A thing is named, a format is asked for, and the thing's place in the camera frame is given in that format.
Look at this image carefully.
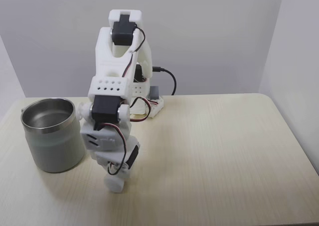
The white gauze dressing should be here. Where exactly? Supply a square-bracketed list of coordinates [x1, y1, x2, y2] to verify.
[104, 175, 125, 195]

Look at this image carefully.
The steel cup grey outside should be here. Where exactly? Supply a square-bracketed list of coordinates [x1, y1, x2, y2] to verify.
[20, 97, 87, 174]

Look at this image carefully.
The grey block on base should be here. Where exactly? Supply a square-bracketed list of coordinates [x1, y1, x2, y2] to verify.
[149, 85, 160, 100]

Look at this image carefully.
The black power cable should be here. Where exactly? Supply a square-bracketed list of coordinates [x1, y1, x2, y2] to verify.
[153, 66, 177, 96]

